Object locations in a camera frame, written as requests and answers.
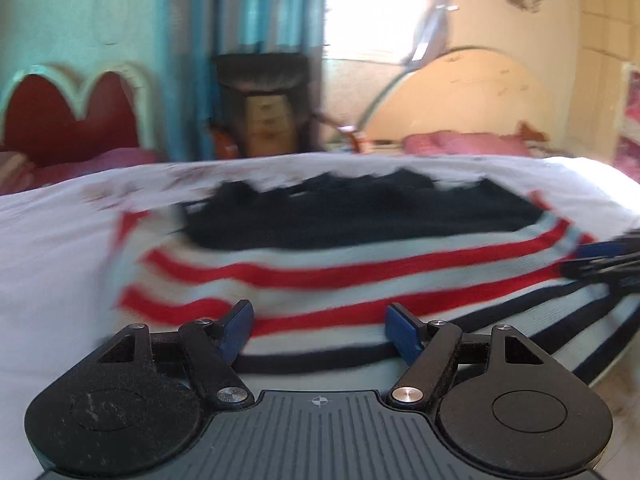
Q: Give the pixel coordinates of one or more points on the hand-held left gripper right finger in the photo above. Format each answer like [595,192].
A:
[404,334]

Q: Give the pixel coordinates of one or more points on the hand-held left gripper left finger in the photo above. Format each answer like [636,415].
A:
[237,329]

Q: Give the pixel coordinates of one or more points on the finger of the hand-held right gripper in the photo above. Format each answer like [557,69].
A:
[600,251]

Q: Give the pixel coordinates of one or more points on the striped cartoon sweater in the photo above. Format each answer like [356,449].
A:
[325,270]

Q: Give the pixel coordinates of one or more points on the pink pillow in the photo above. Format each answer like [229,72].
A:
[465,142]

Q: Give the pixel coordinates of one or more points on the bed with floral sheet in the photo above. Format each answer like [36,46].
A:
[50,260]

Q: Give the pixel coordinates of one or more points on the beige round headboard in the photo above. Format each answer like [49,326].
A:
[475,95]

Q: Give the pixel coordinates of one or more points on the beige wardrobe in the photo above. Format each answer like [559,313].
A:
[597,50]

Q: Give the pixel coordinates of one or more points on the small wooden drawer box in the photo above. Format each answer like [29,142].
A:
[267,122]

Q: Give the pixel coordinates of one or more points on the purple pillow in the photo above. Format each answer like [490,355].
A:
[100,165]

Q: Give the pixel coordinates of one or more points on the dark wooden armchair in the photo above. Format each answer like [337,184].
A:
[265,72]

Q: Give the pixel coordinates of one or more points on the patterned maroon pillow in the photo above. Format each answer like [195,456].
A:
[12,172]

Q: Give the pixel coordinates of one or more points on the red heart-shaped headboard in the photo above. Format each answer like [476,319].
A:
[55,110]

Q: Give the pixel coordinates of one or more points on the grey tied curtain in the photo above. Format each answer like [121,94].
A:
[430,15]

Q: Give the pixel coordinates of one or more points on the teal curtain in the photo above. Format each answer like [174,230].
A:
[240,5]

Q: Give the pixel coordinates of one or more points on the bright window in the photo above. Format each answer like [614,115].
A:
[370,5]

